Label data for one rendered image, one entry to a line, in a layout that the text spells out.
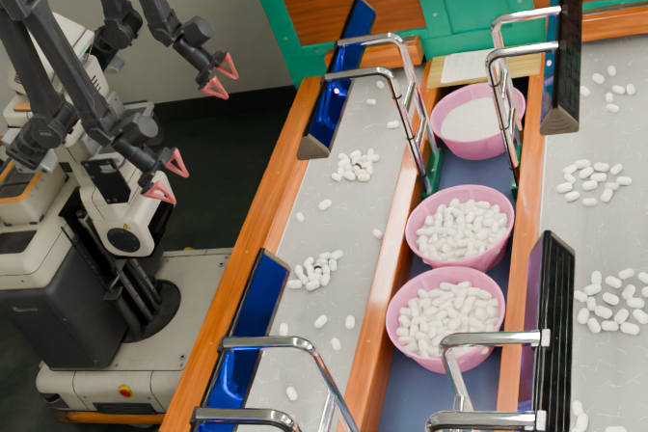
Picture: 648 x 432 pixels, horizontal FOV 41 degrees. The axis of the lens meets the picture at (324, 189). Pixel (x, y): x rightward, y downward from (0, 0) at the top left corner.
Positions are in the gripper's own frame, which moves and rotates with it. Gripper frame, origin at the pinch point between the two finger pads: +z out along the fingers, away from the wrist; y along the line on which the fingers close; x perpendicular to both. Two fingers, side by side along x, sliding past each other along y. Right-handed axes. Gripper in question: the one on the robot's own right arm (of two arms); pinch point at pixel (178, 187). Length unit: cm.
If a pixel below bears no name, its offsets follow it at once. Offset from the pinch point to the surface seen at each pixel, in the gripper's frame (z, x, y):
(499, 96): 36, -71, 23
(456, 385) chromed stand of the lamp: 35, -71, -60
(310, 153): 11.9, -37.2, 0.3
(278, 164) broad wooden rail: 24.8, 2.4, 34.0
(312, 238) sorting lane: 35.0, -12.3, 4.7
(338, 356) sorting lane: 42, -27, -34
